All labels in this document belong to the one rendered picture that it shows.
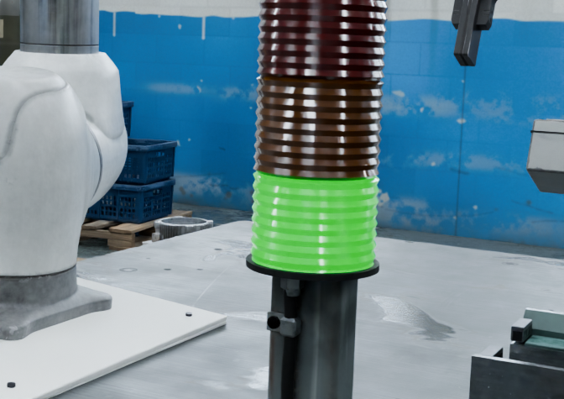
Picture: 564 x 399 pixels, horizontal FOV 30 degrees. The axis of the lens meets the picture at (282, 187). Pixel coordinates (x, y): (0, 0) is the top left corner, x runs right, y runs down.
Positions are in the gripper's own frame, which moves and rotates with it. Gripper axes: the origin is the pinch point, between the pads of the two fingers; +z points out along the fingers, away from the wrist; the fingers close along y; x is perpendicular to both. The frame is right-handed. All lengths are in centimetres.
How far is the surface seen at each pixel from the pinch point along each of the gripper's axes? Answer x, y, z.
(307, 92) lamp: -54, 11, 28
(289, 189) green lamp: -53, 10, 32
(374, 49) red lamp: -53, 13, 25
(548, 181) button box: -0.5, 10.1, 15.3
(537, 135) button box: -3.5, 9.2, 11.9
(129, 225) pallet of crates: 392, -300, -53
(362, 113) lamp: -52, 13, 28
